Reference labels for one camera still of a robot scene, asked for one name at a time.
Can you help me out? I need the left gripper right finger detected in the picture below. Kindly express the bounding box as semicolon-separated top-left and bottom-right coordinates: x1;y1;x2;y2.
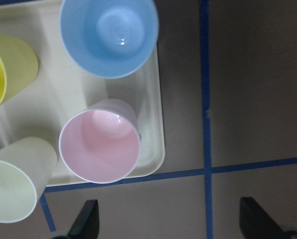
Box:
239;197;297;239

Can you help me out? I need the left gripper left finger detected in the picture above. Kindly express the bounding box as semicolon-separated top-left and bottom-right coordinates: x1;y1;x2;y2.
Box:
48;200;100;239

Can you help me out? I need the pink plastic cup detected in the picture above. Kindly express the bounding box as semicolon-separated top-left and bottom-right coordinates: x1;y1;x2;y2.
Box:
58;99;141;184

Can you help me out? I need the cream plastic cup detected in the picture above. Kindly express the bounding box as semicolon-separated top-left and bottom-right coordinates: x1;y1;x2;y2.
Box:
0;137;57;223

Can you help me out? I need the yellow plastic cup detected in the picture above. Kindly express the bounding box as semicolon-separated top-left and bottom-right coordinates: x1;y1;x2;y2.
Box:
0;33;39;105

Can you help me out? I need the light blue cup near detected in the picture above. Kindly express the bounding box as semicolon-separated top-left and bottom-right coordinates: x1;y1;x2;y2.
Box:
59;0;159;79

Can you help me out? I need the cream plastic tray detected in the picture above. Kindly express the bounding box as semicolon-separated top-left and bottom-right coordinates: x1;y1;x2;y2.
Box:
0;0;165;177

